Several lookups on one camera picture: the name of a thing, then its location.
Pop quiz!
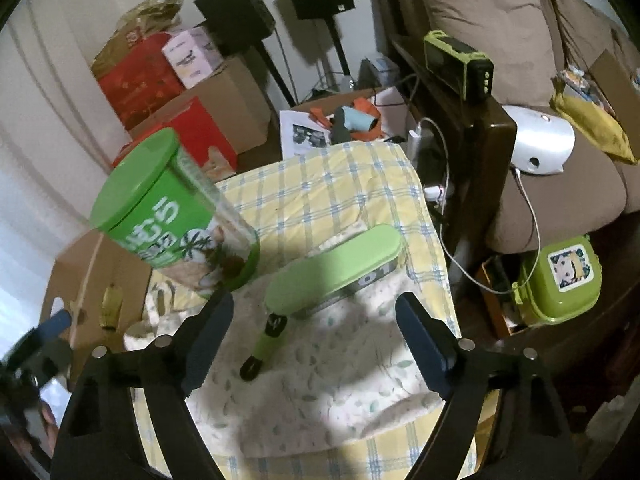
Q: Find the brown sofa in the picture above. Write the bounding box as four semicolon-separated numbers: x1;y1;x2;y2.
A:
397;0;639;254

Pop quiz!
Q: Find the white dome device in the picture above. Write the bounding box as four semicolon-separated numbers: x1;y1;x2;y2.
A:
502;105;575;176

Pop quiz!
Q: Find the yellow plaid tablecloth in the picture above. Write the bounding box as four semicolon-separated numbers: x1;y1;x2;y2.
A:
210;142;458;479

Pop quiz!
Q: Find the light blue hair dryer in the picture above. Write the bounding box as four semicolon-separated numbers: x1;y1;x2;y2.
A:
330;106;383;144

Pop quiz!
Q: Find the red gift bag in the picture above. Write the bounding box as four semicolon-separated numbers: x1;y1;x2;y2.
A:
90;0;184;131

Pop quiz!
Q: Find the green black portable radio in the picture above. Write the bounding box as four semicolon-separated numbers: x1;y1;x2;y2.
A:
423;29;495;104

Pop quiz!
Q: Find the green jump rope handle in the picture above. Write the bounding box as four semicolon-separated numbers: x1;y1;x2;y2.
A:
240;313;288;382

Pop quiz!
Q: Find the red collection gift box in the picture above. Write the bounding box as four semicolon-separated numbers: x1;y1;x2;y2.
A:
112;98;238;182

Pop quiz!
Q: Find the green lunch box with sticker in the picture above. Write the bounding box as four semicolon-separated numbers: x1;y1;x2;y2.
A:
513;235;602;327

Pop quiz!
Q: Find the white floral cloth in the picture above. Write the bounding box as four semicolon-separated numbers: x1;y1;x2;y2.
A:
124;219;446;460

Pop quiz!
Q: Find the brown cardboard tray box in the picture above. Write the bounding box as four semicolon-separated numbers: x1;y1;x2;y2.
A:
40;231;152;390

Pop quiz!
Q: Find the white curtain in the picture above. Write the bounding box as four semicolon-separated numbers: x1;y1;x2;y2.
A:
1;0;129;349

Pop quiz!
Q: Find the printed paper sheet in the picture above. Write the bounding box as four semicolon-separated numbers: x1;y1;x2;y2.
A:
279;110;330;159

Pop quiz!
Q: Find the green pencil case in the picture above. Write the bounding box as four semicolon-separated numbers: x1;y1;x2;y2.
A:
264;224;405;318

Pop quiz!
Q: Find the green lidded snack canister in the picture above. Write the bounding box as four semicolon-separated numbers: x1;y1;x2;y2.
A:
90;128;260;297

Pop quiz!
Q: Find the yellow cloth bag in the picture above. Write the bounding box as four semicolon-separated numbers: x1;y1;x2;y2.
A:
550;76;639;165

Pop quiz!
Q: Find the white pink small box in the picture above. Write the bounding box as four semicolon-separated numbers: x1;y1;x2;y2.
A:
162;26;224;89

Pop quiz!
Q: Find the tan sofa cushion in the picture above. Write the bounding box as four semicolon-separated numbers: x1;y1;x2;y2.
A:
423;0;556;107

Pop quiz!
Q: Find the large brown cardboard box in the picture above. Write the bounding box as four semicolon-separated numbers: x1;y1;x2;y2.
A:
129;55;272;154

